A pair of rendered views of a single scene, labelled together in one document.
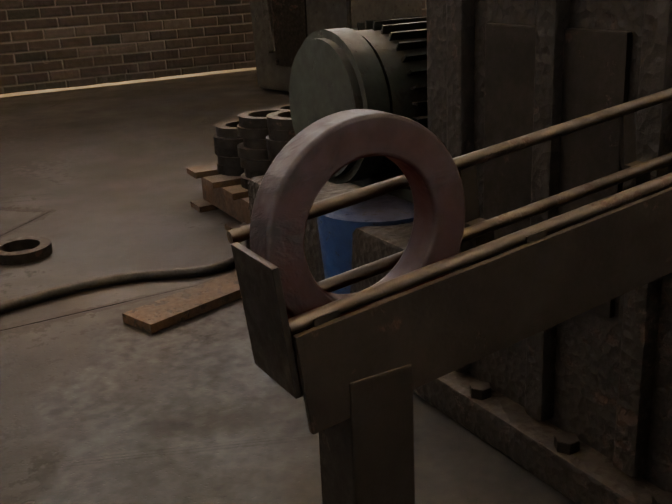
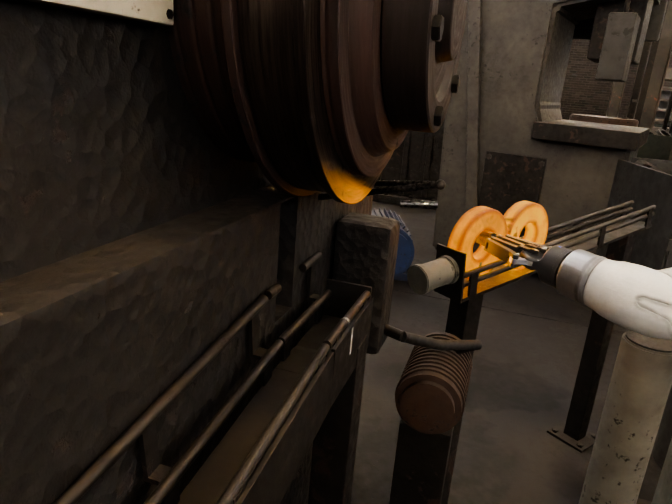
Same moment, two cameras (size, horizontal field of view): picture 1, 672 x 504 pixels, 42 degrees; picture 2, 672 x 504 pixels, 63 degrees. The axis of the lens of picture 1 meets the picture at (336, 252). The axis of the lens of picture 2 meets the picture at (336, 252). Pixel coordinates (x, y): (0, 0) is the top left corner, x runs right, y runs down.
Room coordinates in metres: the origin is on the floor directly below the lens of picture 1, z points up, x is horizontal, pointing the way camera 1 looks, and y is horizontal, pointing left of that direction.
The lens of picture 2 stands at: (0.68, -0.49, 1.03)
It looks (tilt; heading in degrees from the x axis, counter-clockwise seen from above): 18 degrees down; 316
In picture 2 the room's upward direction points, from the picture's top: 5 degrees clockwise
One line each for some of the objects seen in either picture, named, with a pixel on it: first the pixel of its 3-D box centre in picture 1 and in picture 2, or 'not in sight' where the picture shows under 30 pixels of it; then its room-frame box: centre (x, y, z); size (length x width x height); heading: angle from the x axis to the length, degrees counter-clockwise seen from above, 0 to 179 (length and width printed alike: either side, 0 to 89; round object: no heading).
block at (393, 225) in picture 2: not in sight; (361, 282); (1.31, -1.17, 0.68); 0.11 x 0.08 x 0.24; 29
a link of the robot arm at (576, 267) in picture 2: not in sight; (581, 276); (1.04, -1.45, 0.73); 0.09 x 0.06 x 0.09; 84
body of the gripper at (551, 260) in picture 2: not in sight; (545, 261); (1.12, -1.46, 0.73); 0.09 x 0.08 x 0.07; 174
